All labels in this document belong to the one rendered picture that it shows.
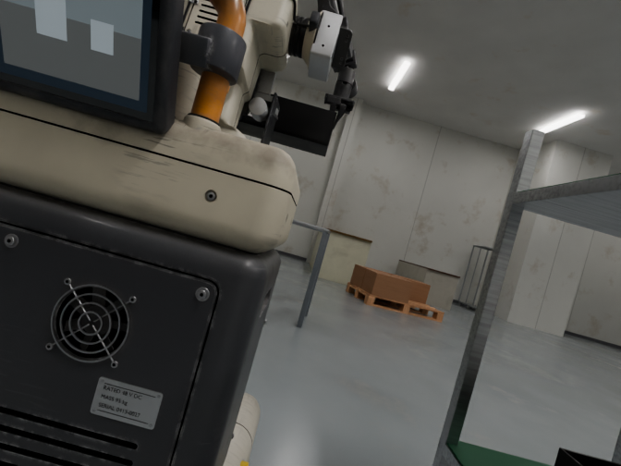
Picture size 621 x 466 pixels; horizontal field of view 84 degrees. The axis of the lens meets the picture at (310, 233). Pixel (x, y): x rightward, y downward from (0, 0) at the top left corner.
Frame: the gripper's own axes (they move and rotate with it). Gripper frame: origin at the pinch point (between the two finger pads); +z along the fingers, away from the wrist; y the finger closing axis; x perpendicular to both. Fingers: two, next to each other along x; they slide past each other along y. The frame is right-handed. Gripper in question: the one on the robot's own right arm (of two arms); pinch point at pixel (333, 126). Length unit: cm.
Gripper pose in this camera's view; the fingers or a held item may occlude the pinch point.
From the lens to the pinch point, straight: 125.3
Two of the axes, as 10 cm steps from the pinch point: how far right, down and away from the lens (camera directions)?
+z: -2.6, 9.6, 0.1
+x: 0.0, 0.1, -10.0
